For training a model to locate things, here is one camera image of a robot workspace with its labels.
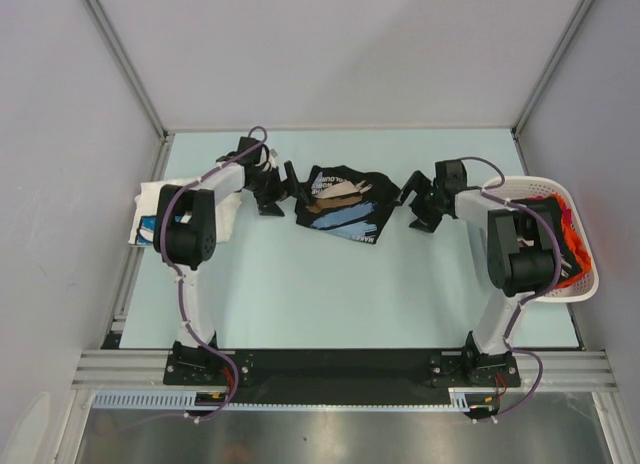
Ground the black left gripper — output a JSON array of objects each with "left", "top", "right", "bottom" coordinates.
[{"left": 246, "top": 162, "right": 307, "bottom": 217}]

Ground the orange t-shirt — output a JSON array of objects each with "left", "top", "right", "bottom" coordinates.
[{"left": 551, "top": 193, "right": 593, "bottom": 289}]

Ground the white slotted cable duct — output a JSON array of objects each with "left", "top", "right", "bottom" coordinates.
[{"left": 93, "top": 390, "right": 227, "bottom": 411}]

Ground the white folded printed t-shirt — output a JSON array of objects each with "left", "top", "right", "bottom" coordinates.
[{"left": 128, "top": 177, "right": 241, "bottom": 247}]

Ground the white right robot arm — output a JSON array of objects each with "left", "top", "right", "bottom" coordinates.
[{"left": 397, "top": 158, "right": 564, "bottom": 385}]

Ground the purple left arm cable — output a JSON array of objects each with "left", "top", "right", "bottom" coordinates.
[{"left": 157, "top": 126, "right": 269, "bottom": 426}]

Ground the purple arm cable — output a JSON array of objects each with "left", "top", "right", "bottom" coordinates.
[
  {"left": 459, "top": 156, "right": 561, "bottom": 425},
  {"left": 157, "top": 126, "right": 269, "bottom": 426}
]

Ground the black printed t-shirt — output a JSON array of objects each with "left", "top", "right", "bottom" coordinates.
[{"left": 517, "top": 195, "right": 570, "bottom": 270}]

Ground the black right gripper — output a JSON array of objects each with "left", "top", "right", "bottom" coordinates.
[{"left": 388, "top": 170, "right": 444, "bottom": 233}]

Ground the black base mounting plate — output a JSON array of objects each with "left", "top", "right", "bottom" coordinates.
[{"left": 163, "top": 344, "right": 521, "bottom": 406}]

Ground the white plastic laundry basket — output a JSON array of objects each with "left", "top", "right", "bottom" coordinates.
[{"left": 483, "top": 176, "right": 599, "bottom": 303}]

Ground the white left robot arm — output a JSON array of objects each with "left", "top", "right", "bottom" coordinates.
[{"left": 153, "top": 126, "right": 304, "bottom": 384}]

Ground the aluminium frame rail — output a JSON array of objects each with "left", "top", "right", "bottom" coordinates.
[{"left": 72, "top": 349, "right": 618, "bottom": 392}]

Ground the magenta t-shirt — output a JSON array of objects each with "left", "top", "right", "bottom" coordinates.
[{"left": 562, "top": 207, "right": 573, "bottom": 228}]

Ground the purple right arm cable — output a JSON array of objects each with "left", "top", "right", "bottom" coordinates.
[{"left": 459, "top": 156, "right": 561, "bottom": 425}]

